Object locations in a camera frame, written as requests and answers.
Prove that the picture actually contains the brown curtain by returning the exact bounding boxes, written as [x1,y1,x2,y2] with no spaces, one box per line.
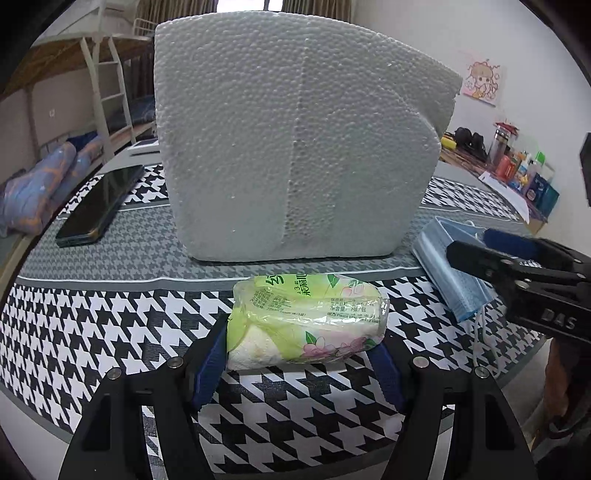
[281,0,356,23]
[134,0,222,20]

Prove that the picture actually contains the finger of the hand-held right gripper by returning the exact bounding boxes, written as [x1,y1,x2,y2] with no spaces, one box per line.
[445,240,522,289]
[482,228,591,278]

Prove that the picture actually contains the grey bunk bed ladder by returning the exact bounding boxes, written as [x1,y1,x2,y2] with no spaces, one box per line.
[81,34,137,148]

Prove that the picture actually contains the white foam box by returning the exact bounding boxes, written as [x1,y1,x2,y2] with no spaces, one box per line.
[154,11,463,264]

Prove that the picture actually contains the white paper sheet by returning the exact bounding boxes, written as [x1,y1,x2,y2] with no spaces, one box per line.
[478,172,532,224]

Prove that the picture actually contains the cluttered desk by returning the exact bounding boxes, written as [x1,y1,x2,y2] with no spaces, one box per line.
[438,134,550,236]

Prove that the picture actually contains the black bag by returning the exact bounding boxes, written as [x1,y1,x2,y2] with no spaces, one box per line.
[452,128,488,162]

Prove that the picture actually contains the black smartphone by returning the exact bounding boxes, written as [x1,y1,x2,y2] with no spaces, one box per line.
[55,165,146,248]

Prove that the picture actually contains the blue face mask stack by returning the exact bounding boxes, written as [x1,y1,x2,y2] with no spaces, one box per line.
[411,217,492,324]

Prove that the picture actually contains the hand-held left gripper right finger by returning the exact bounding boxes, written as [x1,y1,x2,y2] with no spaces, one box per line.
[369,344,539,480]

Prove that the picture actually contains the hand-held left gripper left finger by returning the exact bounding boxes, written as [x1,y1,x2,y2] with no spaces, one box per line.
[58,318,232,480]

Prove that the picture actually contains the houndstooth table mat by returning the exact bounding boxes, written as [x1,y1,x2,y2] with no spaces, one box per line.
[0,164,555,480]

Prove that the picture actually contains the blue plaid bedding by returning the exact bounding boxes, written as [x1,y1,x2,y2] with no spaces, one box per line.
[129,97,156,123]

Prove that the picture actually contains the blue orange quilt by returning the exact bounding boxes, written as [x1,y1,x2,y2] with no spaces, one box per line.
[0,131,105,236]

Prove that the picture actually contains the pink cartoon wall poster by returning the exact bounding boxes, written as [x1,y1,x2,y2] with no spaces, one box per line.
[462,59,506,108]

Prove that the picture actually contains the person's right hand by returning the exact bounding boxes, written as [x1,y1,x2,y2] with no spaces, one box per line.
[545,339,577,432]

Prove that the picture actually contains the green floral tissue packet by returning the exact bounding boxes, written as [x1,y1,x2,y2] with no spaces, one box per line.
[226,273,390,371]

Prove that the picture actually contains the row of toiletry bottles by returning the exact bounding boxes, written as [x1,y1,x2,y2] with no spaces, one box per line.
[489,121,560,217]

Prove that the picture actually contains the grey metal bunk bed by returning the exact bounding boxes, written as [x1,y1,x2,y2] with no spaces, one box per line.
[0,0,158,241]

